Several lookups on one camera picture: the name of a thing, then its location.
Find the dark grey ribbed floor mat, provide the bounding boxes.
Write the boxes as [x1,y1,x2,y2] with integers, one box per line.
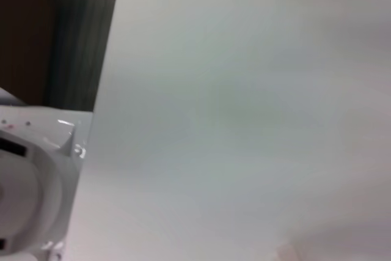
[41,0,120,112]

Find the white robot torso base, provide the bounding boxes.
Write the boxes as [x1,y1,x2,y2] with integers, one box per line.
[0,87,94,261]

